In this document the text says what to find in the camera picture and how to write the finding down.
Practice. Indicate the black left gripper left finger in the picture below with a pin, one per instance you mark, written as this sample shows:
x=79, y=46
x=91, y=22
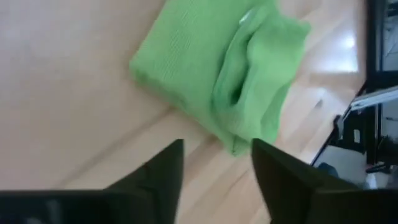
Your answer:
x=161, y=180

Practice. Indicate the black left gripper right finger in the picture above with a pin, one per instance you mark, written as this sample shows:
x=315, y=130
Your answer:
x=280, y=177

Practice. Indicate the green microfiber towel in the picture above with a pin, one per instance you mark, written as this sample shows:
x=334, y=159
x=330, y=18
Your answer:
x=202, y=62

